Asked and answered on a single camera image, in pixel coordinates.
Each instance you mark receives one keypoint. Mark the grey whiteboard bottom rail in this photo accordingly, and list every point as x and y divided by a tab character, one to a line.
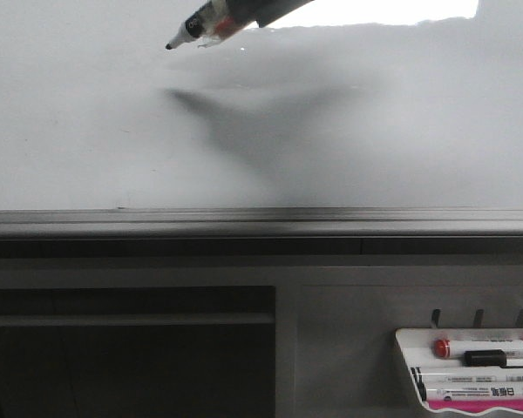
266	231

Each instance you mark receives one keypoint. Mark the black tray hook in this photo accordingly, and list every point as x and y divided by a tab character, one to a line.
435	317
519	319
478	317

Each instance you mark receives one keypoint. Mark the red capped white marker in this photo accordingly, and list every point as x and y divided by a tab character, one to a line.
449	349

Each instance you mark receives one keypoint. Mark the black tray hook right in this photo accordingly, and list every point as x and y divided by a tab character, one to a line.
519	319

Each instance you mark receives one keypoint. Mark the black tray hook left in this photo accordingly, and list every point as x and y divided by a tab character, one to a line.
435	317

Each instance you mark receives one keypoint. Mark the white labelled marker front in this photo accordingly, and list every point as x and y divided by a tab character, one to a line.
490	391

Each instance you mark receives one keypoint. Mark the black capped marker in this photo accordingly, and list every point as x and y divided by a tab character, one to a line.
491	357

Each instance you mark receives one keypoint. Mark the grey stand frame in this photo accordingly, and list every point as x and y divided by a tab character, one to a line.
231	336

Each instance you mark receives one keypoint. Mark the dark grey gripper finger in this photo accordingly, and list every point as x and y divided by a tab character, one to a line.
263	12

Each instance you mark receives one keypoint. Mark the white whiteboard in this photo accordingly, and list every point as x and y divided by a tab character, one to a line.
95	113

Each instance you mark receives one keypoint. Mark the white marker tray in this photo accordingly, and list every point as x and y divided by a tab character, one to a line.
414	349

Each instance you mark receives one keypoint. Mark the black tray hook middle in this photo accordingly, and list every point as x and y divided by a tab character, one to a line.
478	317

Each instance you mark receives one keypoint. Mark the white marker black end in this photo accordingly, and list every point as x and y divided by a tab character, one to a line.
426	375

